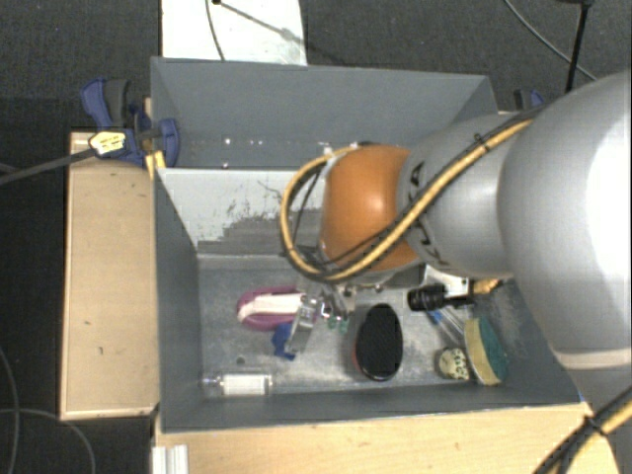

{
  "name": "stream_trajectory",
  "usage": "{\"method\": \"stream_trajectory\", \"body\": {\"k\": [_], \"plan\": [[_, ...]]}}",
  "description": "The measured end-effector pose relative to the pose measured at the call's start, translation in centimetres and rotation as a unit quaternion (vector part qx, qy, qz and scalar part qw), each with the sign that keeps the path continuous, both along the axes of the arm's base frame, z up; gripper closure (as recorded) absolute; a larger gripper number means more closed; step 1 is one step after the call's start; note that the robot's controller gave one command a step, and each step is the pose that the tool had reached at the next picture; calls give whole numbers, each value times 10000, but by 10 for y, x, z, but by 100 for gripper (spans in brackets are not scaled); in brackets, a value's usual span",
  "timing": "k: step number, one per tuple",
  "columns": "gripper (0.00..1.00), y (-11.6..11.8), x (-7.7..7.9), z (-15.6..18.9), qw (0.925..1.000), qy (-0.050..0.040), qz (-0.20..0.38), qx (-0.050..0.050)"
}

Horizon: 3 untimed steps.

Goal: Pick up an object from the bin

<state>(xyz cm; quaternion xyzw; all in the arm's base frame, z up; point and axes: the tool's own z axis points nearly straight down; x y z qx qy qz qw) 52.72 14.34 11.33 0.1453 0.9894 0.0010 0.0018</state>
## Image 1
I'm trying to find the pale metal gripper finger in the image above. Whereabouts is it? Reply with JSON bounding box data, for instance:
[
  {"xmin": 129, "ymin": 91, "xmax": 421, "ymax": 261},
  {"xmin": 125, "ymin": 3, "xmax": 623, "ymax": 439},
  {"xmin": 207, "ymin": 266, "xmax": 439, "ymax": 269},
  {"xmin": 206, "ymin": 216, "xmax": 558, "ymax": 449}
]
[
  {"xmin": 287, "ymin": 295, "xmax": 311, "ymax": 355},
  {"xmin": 297, "ymin": 299, "xmax": 323, "ymax": 356}
]

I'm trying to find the small blue cloth piece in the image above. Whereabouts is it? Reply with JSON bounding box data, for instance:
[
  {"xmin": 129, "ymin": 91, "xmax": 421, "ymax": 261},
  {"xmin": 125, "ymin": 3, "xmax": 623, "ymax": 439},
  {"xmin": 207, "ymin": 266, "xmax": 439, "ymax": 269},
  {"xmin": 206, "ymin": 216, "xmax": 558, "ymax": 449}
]
[{"xmin": 270, "ymin": 320, "xmax": 298, "ymax": 362}]

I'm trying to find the black oval case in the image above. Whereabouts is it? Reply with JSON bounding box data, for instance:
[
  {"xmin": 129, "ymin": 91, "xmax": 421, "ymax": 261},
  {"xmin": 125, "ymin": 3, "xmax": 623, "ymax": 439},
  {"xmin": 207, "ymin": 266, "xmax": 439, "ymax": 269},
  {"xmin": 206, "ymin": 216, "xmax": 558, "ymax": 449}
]
[{"xmin": 354, "ymin": 302, "xmax": 405, "ymax": 384}]

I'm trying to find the clear bottle with white label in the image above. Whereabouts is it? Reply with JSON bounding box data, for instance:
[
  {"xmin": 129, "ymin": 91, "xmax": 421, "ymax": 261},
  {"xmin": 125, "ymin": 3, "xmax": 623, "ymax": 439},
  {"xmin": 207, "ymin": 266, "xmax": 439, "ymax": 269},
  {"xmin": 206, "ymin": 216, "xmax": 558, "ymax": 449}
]
[{"xmin": 200, "ymin": 371, "xmax": 276, "ymax": 400}]

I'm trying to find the grey metal bin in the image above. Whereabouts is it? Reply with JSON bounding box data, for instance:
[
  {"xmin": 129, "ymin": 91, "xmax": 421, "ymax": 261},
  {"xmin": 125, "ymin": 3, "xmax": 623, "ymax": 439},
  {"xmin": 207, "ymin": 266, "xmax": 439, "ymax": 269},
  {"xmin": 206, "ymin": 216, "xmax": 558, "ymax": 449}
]
[{"xmin": 148, "ymin": 55, "xmax": 585, "ymax": 435}]

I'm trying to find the clear tube with blue cap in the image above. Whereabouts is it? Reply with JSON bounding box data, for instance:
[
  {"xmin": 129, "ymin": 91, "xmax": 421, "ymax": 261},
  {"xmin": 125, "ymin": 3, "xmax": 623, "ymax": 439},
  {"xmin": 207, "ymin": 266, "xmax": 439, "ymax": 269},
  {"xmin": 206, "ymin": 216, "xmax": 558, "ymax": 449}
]
[{"xmin": 426, "ymin": 307, "xmax": 468, "ymax": 349}]

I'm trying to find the pale spotted ball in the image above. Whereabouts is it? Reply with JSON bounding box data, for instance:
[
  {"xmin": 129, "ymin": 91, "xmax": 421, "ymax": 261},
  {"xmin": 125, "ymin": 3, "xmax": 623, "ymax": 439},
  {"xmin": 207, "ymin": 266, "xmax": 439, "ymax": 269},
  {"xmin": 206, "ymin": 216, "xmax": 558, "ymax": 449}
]
[{"xmin": 435, "ymin": 346, "xmax": 470, "ymax": 380}]

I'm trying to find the yellow and green sponge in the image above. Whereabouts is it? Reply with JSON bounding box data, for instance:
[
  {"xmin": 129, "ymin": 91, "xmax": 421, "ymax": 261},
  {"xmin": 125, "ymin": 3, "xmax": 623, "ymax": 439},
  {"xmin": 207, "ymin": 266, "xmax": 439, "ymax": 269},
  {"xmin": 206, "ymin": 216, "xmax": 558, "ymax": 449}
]
[{"xmin": 462, "ymin": 312, "xmax": 511, "ymax": 387}]

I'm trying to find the pale wood board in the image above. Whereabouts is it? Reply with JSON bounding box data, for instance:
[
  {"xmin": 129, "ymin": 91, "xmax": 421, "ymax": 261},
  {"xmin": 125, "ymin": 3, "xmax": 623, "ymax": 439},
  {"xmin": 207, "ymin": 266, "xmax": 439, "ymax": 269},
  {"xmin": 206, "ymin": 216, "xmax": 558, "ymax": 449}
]
[{"xmin": 58, "ymin": 130, "xmax": 162, "ymax": 422}]

